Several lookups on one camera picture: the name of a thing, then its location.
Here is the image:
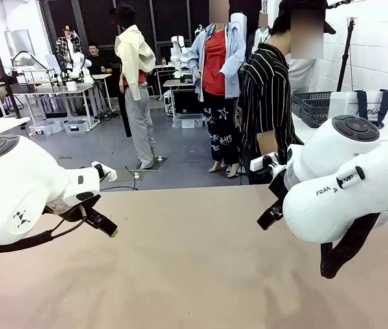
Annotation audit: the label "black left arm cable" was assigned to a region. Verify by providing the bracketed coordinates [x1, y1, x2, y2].
[0, 205, 88, 258]

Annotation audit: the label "person's right forearm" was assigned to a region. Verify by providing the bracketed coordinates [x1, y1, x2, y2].
[257, 128, 280, 158]

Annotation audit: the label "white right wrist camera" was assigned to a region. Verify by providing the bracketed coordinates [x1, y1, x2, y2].
[250, 152, 280, 173]

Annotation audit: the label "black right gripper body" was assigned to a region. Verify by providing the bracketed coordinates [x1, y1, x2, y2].
[267, 172, 287, 207]

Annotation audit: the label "black right arm cable sleeve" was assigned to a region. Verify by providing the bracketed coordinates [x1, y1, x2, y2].
[319, 212, 380, 280]

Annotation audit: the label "clear shopping bag navy handles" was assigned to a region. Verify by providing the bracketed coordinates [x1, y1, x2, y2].
[328, 89, 388, 130]

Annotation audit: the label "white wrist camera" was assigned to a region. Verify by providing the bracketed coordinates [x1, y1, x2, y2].
[250, 152, 280, 173]
[90, 160, 118, 183]

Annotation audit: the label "black tripod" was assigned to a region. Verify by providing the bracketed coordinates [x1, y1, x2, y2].
[0, 42, 23, 119]

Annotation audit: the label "person in plaid shirt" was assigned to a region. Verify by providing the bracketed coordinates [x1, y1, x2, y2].
[55, 23, 75, 73]

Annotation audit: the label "person in red shirt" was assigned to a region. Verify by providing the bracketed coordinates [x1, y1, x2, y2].
[186, 0, 248, 179]

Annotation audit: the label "grey plastic basket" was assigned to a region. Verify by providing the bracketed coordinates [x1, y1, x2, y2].
[301, 98, 332, 129]
[291, 90, 334, 118]

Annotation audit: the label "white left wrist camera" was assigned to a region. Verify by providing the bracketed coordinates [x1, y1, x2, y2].
[90, 160, 118, 183]

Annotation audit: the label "mannequin floor stand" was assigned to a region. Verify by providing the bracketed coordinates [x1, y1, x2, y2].
[128, 156, 165, 182]

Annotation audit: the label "mannequin in cream jacket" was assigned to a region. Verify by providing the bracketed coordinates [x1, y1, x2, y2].
[108, 2, 158, 171]

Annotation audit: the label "black box under desk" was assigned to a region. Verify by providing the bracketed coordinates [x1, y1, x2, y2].
[172, 89, 204, 115]

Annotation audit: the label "black light stand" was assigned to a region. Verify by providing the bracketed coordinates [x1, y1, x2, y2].
[336, 16, 359, 93]

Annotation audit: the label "seated person black shirt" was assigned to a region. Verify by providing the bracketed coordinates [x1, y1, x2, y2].
[86, 41, 113, 75]

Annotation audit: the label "person in striped black shirt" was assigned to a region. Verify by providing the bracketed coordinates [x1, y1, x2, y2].
[237, 0, 337, 186]

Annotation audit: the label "clear storage bin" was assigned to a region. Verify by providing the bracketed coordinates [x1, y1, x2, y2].
[28, 119, 62, 137]
[64, 119, 89, 134]
[172, 112, 205, 130]

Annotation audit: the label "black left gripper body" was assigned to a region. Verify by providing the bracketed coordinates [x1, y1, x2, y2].
[45, 193, 101, 223]

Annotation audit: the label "black cap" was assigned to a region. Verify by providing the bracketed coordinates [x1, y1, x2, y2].
[278, 0, 337, 36]

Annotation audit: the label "white desk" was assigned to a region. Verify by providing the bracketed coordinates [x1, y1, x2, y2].
[12, 83, 96, 132]

